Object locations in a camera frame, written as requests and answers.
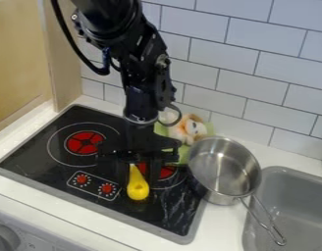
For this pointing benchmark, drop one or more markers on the silver pot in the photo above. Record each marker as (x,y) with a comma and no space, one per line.
(222,168)

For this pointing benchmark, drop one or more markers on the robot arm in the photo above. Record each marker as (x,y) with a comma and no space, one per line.
(124,39)

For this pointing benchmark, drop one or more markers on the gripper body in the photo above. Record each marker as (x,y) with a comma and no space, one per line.
(139,139)

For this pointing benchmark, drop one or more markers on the green cloth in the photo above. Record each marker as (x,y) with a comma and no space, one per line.
(184,152)

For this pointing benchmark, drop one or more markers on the toy stove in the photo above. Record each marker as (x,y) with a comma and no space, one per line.
(54,170)

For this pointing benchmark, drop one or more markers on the plush lion toy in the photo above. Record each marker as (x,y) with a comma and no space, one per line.
(192,128)

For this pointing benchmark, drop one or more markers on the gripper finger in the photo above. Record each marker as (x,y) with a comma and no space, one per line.
(155,170)
(120,171)

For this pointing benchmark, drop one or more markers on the toy sink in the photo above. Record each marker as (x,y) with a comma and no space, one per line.
(295,209)

